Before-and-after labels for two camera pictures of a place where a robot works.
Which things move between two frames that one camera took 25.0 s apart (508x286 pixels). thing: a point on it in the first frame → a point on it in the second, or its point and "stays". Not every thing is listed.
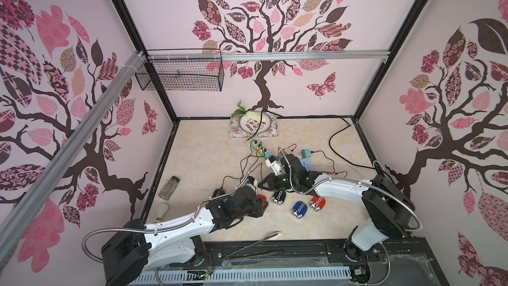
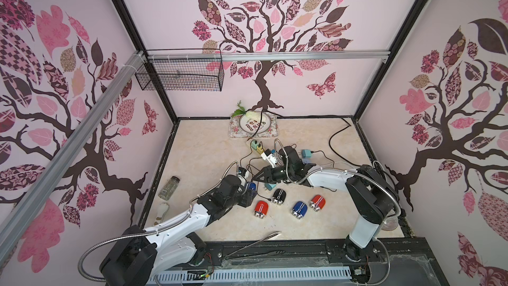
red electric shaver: [317, 203] stays
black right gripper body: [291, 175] → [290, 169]
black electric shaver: [278, 196] stays
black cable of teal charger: [333, 163] stays
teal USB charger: [306, 153] stays
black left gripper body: [254, 210] → [243, 199]
